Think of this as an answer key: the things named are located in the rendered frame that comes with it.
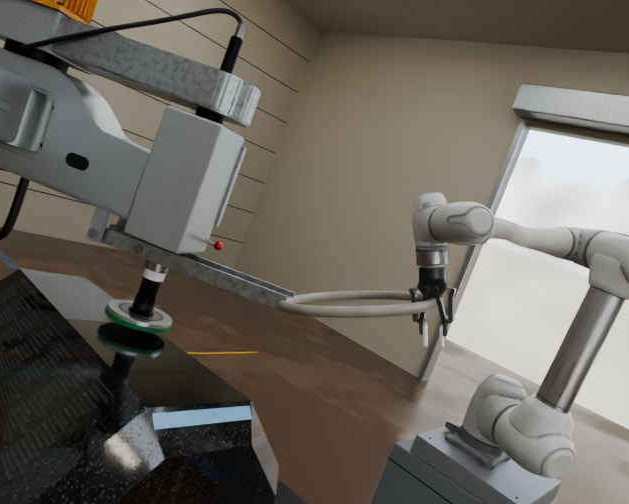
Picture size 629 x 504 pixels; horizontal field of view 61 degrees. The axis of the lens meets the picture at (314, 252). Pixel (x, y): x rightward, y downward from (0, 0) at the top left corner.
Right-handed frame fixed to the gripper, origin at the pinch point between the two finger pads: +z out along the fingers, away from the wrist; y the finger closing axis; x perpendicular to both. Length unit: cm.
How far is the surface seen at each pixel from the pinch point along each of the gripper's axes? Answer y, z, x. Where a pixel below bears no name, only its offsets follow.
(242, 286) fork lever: 55, -15, 15
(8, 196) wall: 520, -89, -235
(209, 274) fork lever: 65, -19, 18
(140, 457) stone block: 54, 20, 61
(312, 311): 27.0, -9.5, 24.3
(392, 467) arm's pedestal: 20, 49, -19
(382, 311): 8.7, -9.5, 19.9
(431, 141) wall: 117, -151, -515
